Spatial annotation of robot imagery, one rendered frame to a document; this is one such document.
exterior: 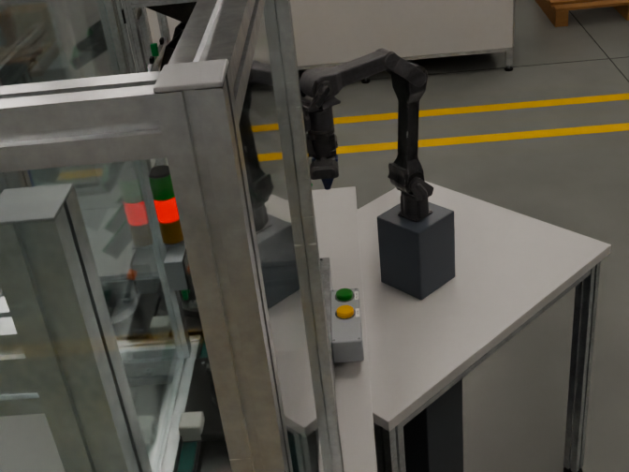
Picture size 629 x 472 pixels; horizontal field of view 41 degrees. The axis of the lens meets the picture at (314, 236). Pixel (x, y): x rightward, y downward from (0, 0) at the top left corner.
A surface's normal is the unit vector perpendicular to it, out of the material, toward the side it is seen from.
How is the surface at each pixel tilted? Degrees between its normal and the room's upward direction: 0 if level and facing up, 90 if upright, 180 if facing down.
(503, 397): 0
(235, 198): 90
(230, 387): 90
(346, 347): 90
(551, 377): 0
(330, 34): 90
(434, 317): 0
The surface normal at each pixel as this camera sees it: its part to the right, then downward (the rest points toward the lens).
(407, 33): -0.03, 0.51
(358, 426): -0.10, -0.86
